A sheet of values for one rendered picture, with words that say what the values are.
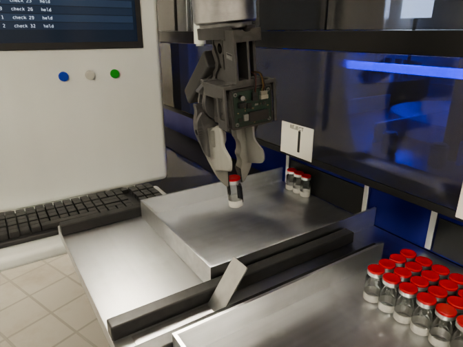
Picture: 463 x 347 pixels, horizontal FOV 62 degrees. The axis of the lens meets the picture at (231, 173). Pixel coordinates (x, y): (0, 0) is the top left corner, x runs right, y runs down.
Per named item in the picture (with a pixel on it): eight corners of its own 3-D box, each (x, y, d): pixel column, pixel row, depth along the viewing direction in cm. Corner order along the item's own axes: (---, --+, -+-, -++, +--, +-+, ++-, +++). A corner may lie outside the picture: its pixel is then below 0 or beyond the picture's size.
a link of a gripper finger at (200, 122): (198, 158, 51) (196, 91, 48) (194, 155, 53) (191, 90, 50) (230, 153, 53) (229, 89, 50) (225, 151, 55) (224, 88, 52)
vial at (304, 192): (304, 193, 83) (306, 173, 81) (312, 196, 81) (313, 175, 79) (297, 195, 82) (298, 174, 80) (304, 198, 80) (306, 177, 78)
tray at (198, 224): (280, 181, 90) (281, 166, 89) (373, 225, 69) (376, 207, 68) (141, 217, 72) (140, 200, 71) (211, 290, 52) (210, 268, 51)
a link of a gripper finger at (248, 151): (257, 193, 52) (247, 128, 48) (236, 179, 57) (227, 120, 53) (275, 185, 53) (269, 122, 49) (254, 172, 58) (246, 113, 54)
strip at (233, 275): (234, 294, 51) (234, 255, 49) (247, 306, 49) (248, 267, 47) (131, 337, 44) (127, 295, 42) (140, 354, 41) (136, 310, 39)
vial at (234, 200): (239, 200, 59) (236, 174, 57) (246, 206, 57) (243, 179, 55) (226, 204, 58) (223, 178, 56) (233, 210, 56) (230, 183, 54)
